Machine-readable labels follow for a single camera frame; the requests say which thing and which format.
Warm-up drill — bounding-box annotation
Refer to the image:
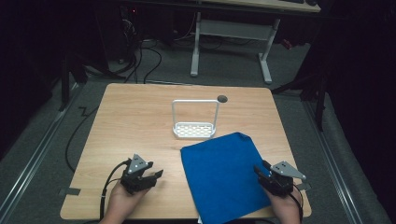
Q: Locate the bundle of black cables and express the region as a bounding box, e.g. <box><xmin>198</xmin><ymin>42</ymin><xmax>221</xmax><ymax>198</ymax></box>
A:
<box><xmin>111</xmin><ymin>18</ymin><xmax>163</xmax><ymax>85</ymax></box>

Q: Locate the metal floor rail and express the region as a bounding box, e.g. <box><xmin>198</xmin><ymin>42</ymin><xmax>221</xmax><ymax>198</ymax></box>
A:
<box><xmin>0</xmin><ymin>83</ymin><xmax>82</xmax><ymax>217</ymax></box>
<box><xmin>303</xmin><ymin>99</ymin><xmax>364</xmax><ymax>224</ymax></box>

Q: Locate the person's left hand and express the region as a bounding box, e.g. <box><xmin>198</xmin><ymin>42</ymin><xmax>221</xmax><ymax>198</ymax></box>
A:
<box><xmin>99</xmin><ymin>181</ymin><xmax>150</xmax><ymax>224</ymax></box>

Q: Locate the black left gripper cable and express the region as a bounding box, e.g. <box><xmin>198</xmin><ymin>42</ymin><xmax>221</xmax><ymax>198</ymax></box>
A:
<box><xmin>99</xmin><ymin>159</ymin><xmax>133</xmax><ymax>220</ymax></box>

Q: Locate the black metal stand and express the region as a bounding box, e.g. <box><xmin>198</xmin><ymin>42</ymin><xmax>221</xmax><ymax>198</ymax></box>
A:
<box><xmin>58</xmin><ymin>51</ymin><xmax>89</xmax><ymax>112</ymax></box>
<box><xmin>271</xmin><ymin>70</ymin><xmax>332</xmax><ymax>133</ymax></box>

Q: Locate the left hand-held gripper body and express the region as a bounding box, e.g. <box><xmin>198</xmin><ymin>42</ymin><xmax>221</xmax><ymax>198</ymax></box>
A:
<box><xmin>120</xmin><ymin>153</ymin><xmax>157</xmax><ymax>196</ymax></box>

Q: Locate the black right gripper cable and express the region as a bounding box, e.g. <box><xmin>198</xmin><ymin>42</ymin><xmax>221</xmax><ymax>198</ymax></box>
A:
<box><xmin>289</xmin><ymin>183</ymin><xmax>304</xmax><ymax>224</ymax></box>

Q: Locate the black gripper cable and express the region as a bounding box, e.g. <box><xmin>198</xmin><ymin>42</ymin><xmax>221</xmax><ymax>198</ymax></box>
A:
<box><xmin>289</xmin><ymin>183</ymin><xmax>304</xmax><ymax>224</ymax></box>
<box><xmin>99</xmin><ymin>159</ymin><xmax>133</xmax><ymax>220</ymax></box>

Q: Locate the white wire rack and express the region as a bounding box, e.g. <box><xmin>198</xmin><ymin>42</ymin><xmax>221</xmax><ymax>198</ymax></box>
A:
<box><xmin>171</xmin><ymin>98</ymin><xmax>220</xmax><ymax>140</ymax></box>

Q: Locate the person's right hand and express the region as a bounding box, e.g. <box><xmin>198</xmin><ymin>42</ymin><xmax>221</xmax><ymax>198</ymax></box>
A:
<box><xmin>263</xmin><ymin>187</ymin><xmax>302</xmax><ymax>224</ymax></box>

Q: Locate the black computer tower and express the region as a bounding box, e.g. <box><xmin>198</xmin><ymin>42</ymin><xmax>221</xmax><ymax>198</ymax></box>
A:
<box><xmin>119</xmin><ymin>5</ymin><xmax>142</xmax><ymax>63</ymax></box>

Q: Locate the black floor cable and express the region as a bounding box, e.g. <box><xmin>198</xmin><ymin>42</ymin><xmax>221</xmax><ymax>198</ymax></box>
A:
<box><xmin>64</xmin><ymin>105</ymin><xmax>100</xmax><ymax>174</ymax></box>

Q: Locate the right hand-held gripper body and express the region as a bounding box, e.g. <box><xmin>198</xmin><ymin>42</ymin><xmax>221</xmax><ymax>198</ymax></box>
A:
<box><xmin>261</xmin><ymin>160</ymin><xmax>308</xmax><ymax>198</ymax></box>

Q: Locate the white-framed desk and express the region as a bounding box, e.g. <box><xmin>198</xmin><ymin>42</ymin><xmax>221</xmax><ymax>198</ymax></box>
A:
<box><xmin>190</xmin><ymin>0</ymin><xmax>322</xmax><ymax>85</ymax></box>

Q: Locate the blue cloth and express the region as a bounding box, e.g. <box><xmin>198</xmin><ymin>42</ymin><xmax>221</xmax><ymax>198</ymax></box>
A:
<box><xmin>179</xmin><ymin>132</ymin><xmax>273</xmax><ymax>224</ymax></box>

